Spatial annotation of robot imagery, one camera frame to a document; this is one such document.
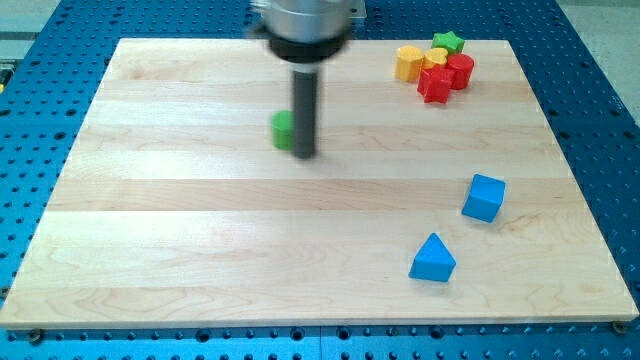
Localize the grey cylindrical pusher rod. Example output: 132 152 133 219
292 63 319 159

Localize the green cylinder block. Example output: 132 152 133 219
271 110 293 150

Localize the yellow hexagon block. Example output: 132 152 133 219
394 45 424 82

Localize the red star block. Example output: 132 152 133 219
417 65 454 104

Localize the yellow heart block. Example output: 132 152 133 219
422 47 449 70

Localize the green star block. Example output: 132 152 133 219
431 31 465 55

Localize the red cylinder block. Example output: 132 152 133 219
446 53 475 90

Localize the wooden board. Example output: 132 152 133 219
1 38 638 329

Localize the blue cube block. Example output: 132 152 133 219
461 174 506 223

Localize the blue triangle block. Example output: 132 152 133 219
408 233 457 282

